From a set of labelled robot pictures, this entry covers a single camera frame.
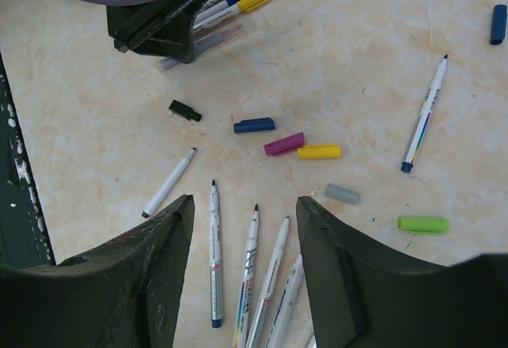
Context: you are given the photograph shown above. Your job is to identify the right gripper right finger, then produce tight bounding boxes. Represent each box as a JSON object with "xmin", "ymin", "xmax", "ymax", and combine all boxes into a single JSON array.
[{"xmin": 296, "ymin": 196, "xmax": 507, "ymax": 347}]

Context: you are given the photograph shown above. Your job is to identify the grey translucent pen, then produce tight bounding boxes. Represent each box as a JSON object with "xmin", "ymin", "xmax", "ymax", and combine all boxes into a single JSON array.
[{"xmin": 156, "ymin": 23, "xmax": 247, "ymax": 72}]

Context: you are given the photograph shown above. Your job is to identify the light green marker cap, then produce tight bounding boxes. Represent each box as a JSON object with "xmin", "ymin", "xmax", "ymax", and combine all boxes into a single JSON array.
[{"xmin": 397, "ymin": 216, "xmax": 450, "ymax": 234}]

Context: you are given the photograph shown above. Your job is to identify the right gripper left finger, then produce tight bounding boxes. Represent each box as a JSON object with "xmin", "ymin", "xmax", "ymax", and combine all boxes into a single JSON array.
[{"xmin": 1, "ymin": 195, "xmax": 194, "ymax": 347}]

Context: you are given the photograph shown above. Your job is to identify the yellow cap white marker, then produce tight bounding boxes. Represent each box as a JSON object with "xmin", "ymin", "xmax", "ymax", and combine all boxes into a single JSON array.
[{"xmin": 245, "ymin": 216, "xmax": 291, "ymax": 348}]

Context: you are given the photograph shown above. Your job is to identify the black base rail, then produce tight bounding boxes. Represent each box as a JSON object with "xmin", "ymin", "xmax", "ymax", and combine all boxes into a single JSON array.
[{"xmin": 1, "ymin": 66, "xmax": 56, "ymax": 269}]

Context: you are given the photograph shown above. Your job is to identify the blue cap long marker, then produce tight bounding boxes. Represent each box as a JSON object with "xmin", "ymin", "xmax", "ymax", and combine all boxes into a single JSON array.
[{"xmin": 401, "ymin": 54, "xmax": 448, "ymax": 173}]

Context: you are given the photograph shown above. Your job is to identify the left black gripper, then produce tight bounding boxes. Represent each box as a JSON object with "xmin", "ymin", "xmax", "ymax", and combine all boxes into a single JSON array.
[{"xmin": 106, "ymin": 0, "xmax": 207, "ymax": 64}]

